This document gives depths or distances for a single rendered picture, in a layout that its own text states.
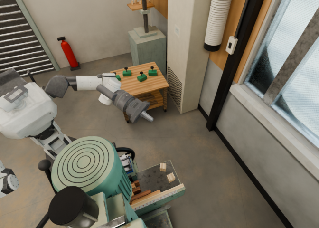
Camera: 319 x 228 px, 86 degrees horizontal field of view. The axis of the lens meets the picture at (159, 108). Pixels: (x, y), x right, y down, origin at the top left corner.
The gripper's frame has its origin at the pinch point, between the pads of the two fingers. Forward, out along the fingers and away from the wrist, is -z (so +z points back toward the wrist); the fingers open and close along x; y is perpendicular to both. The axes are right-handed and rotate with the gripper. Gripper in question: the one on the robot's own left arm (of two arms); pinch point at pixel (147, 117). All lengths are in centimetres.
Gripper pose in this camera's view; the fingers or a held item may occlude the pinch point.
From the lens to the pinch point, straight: 79.7
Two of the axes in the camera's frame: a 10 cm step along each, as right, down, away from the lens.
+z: -8.2, -5.4, 2.2
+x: -5.8, 7.3, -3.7
